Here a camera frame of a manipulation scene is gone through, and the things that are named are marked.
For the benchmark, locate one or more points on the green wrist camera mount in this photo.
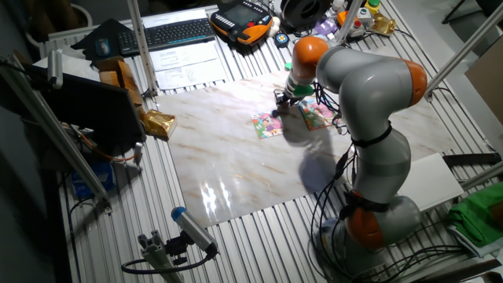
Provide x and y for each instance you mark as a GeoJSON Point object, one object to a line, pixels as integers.
{"type": "Point", "coordinates": [304, 91]}

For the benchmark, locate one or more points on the small silver connector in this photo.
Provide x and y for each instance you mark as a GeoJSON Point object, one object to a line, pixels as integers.
{"type": "Point", "coordinates": [138, 153]}

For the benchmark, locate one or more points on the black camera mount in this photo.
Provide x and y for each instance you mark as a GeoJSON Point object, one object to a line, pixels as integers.
{"type": "Point", "coordinates": [177, 247]}

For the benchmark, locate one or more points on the black metal bar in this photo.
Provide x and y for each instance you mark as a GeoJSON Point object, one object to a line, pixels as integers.
{"type": "Point", "coordinates": [471, 159]}

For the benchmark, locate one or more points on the green cloth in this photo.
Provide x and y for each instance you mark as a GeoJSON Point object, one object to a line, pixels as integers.
{"type": "Point", "coordinates": [475, 216]}

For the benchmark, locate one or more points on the silver depth camera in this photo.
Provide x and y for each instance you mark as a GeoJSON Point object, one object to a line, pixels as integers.
{"type": "Point", "coordinates": [55, 68]}

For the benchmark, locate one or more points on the aluminium profile post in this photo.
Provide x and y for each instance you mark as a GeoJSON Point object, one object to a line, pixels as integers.
{"type": "Point", "coordinates": [141, 47]}
{"type": "Point", "coordinates": [349, 19]}

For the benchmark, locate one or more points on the white figurine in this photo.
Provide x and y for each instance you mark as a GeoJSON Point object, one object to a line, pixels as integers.
{"type": "Point", "coordinates": [275, 26]}

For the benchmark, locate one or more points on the colourful picture card left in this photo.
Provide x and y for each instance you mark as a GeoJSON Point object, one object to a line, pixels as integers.
{"type": "Point", "coordinates": [267, 126]}

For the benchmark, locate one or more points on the blue box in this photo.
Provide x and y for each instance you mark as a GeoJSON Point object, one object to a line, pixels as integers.
{"type": "Point", "coordinates": [94, 181]}

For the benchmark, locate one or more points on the small orange object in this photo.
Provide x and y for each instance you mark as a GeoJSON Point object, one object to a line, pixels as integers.
{"type": "Point", "coordinates": [342, 17]}

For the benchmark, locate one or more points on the brown cardboard sheet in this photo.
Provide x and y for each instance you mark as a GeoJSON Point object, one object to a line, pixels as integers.
{"type": "Point", "coordinates": [487, 86]}

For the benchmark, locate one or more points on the grey box red button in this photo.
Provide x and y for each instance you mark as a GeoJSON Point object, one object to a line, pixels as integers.
{"type": "Point", "coordinates": [357, 28]}

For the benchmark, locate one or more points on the dark computer mouse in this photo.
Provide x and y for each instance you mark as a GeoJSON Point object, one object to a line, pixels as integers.
{"type": "Point", "coordinates": [103, 47]}

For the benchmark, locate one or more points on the black computer keyboard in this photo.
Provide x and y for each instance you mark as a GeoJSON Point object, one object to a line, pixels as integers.
{"type": "Point", "coordinates": [169, 35]}

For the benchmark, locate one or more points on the short aluminium profile stub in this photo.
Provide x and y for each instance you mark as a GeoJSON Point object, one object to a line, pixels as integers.
{"type": "Point", "coordinates": [157, 255]}

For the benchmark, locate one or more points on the gold foil bag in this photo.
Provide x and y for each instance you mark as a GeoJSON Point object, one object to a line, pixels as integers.
{"type": "Point", "coordinates": [159, 123]}

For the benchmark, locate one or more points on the blue round disc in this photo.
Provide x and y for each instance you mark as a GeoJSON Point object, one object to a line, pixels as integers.
{"type": "Point", "coordinates": [281, 40]}

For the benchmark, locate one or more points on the black mouse pad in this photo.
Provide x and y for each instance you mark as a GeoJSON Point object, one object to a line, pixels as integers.
{"type": "Point", "coordinates": [106, 31]}

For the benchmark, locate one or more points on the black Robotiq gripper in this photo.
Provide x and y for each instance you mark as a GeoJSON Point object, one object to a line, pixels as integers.
{"type": "Point", "coordinates": [287, 99]}

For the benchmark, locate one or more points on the orange black teach pendant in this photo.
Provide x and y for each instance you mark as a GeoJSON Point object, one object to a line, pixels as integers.
{"type": "Point", "coordinates": [241, 19]}

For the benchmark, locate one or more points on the silver camera with blue end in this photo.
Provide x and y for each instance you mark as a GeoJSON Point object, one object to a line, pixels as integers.
{"type": "Point", "coordinates": [194, 230]}

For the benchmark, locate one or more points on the printed white paper sheet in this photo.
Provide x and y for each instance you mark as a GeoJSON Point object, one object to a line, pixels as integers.
{"type": "Point", "coordinates": [182, 57]}
{"type": "Point", "coordinates": [192, 76]}

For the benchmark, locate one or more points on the purple plastic object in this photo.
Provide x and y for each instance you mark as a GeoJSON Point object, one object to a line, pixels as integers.
{"type": "Point", "coordinates": [325, 27]}

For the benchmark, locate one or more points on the brown cardboard box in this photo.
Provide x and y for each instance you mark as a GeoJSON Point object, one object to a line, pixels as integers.
{"type": "Point", "coordinates": [125, 78]}

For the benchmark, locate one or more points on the black flat monitor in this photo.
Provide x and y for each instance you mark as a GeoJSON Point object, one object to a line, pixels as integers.
{"type": "Point", "coordinates": [90, 110]}

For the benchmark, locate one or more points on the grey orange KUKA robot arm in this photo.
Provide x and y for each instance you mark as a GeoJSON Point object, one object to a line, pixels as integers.
{"type": "Point", "coordinates": [369, 90]}

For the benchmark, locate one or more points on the white flat box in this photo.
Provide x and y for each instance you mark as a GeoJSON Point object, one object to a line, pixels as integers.
{"type": "Point", "coordinates": [432, 184]}

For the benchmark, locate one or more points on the blank white paper sheet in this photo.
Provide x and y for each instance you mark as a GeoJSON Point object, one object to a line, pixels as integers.
{"type": "Point", "coordinates": [173, 17]}

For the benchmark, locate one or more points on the white marble pattern board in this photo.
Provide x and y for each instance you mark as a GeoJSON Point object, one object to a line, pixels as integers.
{"type": "Point", "coordinates": [236, 157]}

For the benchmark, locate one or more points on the black filament spool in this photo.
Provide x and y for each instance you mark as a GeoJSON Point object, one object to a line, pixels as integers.
{"type": "Point", "coordinates": [298, 13]}

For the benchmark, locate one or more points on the yellow box green button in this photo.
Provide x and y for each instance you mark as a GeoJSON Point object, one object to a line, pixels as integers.
{"type": "Point", "coordinates": [372, 7]}

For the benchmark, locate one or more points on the butterfly puzzle reference card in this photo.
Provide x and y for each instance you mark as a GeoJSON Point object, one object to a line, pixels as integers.
{"type": "Point", "coordinates": [316, 116]}

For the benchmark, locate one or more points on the aluminium frame beam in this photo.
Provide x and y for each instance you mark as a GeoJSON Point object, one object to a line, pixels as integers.
{"type": "Point", "coordinates": [471, 39]}
{"type": "Point", "coordinates": [51, 129]}
{"type": "Point", "coordinates": [483, 175]}

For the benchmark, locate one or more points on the black chair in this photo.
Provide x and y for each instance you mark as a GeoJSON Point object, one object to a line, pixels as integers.
{"type": "Point", "coordinates": [483, 8]}

